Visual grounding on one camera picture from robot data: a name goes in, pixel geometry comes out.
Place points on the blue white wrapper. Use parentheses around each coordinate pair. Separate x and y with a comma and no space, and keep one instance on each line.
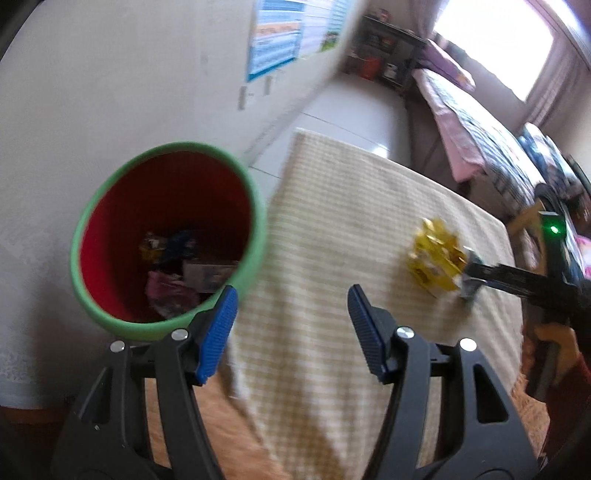
(470,282)

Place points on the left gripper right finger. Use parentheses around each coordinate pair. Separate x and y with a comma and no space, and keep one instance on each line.
(480,436)

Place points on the red bucket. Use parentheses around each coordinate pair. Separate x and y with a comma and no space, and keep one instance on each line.
(370,68)

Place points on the white blue milk carton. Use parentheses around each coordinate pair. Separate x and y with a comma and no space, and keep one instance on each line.
(207,278)

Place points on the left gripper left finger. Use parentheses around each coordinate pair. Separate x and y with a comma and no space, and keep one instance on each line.
(106,433)

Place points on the yellow brown snack wrapper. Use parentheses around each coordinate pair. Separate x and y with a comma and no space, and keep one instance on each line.
(152,248)

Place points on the green red trash bin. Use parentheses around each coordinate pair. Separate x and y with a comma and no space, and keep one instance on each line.
(200,198)

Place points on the dark metal shelf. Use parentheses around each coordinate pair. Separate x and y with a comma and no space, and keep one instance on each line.
(398,48)

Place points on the yellow checkered cushion cover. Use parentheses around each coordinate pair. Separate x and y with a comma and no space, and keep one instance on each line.
(343,216)

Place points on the blue pinyin wall poster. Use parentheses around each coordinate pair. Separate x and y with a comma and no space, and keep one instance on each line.
(274,36)

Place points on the blue floral bedding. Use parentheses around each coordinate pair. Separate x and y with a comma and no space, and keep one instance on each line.
(547,158)

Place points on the white chart wall poster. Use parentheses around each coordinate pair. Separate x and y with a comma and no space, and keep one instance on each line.
(315,24)

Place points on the person's right hand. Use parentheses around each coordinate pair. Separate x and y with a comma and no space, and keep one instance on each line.
(568,351)

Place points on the lilac window curtain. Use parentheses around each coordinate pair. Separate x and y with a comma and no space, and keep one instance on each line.
(556,84)

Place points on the pink snack wrapper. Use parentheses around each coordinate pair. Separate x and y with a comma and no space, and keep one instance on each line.
(169,296)

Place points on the green blue wall poster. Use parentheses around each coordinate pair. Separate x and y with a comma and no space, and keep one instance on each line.
(336,23)

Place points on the purple pillow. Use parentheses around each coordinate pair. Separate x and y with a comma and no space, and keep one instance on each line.
(434,58)

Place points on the wooden chair frame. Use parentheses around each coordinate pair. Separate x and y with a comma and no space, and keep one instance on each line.
(525,233)

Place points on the bed with plaid quilt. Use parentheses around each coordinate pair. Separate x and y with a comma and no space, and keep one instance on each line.
(456,142)

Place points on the crushed yellow carton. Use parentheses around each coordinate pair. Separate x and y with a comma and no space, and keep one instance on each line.
(436,259)

